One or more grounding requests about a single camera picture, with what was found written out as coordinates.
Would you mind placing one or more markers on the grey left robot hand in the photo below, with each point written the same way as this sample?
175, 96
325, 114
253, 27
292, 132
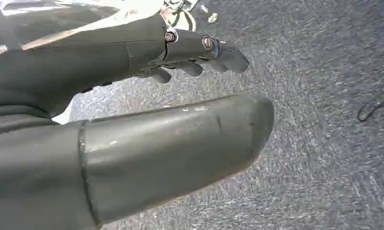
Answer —
122, 152

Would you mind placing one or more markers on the pale table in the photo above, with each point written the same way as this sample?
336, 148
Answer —
68, 19

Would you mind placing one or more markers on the small white scrap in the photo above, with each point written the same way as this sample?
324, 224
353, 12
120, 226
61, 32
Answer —
212, 17

